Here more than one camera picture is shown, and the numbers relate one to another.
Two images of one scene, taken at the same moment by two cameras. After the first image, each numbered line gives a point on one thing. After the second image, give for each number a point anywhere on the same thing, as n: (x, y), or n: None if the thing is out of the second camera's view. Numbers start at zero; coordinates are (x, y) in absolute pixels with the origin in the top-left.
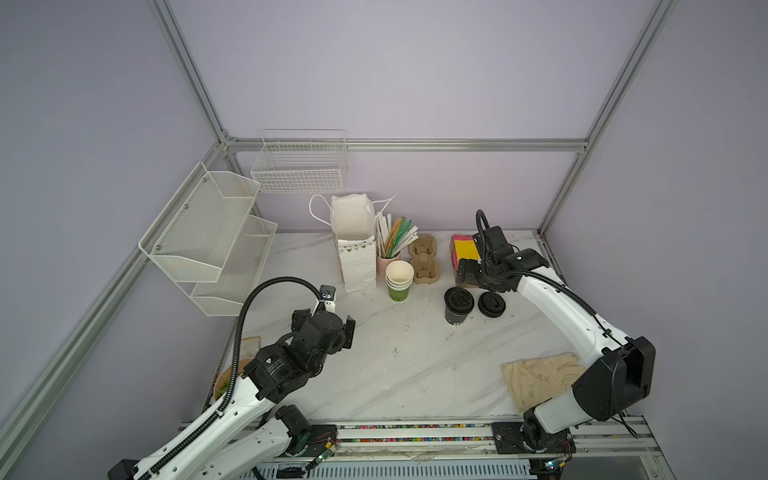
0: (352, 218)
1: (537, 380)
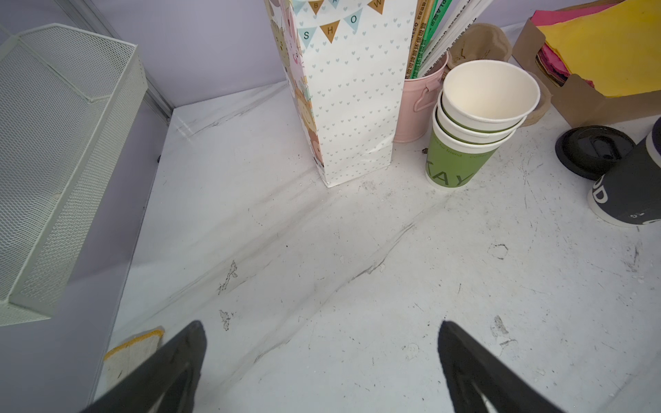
0: (347, 62)
1: None
